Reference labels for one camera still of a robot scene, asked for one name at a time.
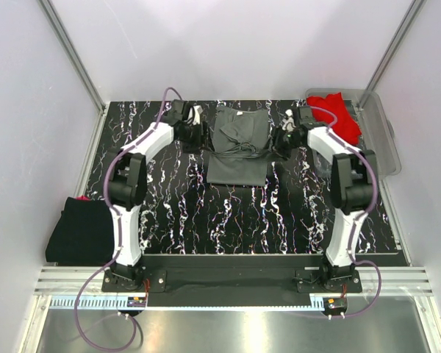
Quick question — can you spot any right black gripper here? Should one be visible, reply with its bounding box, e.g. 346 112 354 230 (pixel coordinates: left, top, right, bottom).
258 125 303 163

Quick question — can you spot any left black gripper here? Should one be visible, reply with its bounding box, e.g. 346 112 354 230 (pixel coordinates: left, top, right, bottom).
177 121 214 156

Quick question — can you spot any grey t shirt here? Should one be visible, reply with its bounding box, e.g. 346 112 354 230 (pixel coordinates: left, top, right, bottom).
207 106 270 187

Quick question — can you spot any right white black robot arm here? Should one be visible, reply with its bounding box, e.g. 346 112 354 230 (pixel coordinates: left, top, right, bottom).
270 106 379 292

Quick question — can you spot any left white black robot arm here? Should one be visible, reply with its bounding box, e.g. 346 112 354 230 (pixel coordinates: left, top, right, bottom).
103 99 212 292

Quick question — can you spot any red t shirt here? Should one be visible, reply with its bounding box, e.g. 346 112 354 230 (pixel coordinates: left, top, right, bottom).
306 92 362 146

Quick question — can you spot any black marble pattern mat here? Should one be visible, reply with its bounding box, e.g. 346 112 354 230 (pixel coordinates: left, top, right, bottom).
83 100 407 266

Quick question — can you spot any clear plastic bin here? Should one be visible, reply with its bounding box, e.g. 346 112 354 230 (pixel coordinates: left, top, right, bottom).
306 88 401 179

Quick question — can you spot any black folded t shirt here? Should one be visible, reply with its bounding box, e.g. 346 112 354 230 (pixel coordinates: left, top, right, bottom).
45 197 115 266

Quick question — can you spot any right small connector board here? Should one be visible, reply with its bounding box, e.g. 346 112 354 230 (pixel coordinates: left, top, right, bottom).
323 297 348 318

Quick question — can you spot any small connector board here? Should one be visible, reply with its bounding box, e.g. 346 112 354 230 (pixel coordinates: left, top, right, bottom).
323 297 348 318
127 296 147 307

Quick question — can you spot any left small connector board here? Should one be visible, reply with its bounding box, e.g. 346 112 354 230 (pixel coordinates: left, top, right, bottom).
127 296 147 307

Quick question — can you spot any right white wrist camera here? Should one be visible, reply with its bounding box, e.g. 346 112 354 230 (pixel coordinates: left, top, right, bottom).
282 109 296 132

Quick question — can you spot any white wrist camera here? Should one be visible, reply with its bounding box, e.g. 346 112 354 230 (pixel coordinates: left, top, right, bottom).
282 109 296 132
187 105 203 125

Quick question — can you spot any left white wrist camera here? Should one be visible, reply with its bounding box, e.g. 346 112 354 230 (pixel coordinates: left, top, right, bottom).
187 105 203 125

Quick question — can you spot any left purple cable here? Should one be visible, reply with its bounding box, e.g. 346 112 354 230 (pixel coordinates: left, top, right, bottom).
73 87 184 350

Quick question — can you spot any purple cable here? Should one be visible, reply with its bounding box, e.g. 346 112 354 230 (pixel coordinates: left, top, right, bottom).
73 87 184 350
308 105 382 319

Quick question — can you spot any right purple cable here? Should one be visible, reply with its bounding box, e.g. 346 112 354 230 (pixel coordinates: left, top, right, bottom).
308 105 382 319

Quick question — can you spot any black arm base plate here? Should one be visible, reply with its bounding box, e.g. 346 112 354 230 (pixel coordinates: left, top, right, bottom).
102 254 362 310

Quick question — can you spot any right white cable duct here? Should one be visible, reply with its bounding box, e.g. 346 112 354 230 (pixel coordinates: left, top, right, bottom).
309 293 327 311

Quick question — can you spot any white cable duct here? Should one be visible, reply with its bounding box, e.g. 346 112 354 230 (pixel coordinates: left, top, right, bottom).
309 293 327 311
50 296 145 310

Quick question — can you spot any left aluminium frame post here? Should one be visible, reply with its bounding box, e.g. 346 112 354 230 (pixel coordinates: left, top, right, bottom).
39 0 110 113

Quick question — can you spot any aluminium frame post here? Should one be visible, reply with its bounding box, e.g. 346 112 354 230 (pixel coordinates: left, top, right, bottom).
39 0 110 113
365 0 427 91

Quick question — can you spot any right aluminium frame post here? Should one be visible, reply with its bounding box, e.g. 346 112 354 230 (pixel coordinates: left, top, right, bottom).
365 0 427 91

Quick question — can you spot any front aluminium rail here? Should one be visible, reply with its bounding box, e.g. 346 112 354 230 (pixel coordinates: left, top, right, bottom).
35 266 432 296

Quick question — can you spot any left white cable duct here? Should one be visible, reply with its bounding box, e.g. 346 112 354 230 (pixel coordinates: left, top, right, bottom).
50 296 145 310

